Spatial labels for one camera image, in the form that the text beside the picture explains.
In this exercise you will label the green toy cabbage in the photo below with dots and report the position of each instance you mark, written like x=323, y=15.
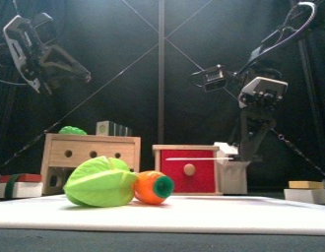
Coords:
x=100, y=183

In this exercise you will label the orange toy fruit green top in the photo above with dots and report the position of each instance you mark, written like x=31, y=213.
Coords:
x=148, y=188

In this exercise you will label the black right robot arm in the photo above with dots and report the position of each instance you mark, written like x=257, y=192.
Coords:
x=299, y=23

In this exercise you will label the vertical metal frame pole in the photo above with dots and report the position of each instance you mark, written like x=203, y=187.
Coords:
x=160, y=82

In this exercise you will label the diagonal frame brace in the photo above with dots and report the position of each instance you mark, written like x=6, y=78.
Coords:
x=299, y=152
x=80, y=103

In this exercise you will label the grey white knife holder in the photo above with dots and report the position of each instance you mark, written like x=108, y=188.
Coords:
x=234, y=178

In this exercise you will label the toy sushi red green band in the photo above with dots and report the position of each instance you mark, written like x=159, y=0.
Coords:
x=24, y=187

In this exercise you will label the wooden box with round holes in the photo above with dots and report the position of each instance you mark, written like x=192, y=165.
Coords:
x=80, y=149

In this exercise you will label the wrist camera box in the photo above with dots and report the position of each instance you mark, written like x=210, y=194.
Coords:
x=43, y=26
x=212, y=78

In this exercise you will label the small green toy vegetable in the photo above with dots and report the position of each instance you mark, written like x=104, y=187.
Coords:
x=72, y=131

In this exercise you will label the toy sushi yellow top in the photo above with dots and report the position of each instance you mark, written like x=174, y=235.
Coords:
x=306, y=192

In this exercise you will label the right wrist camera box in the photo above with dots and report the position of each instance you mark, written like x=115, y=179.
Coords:
x=212, y=78

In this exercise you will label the red wooden drawer box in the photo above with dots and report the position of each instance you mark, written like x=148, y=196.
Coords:
x=199, y=180

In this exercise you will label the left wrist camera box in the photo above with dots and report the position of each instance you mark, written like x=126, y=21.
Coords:
x=43, y=26

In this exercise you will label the white cutting board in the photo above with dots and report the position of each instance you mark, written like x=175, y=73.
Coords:
x=212, y=213

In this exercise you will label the grey white block toy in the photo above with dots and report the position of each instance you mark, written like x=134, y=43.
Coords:
x=107, y=128

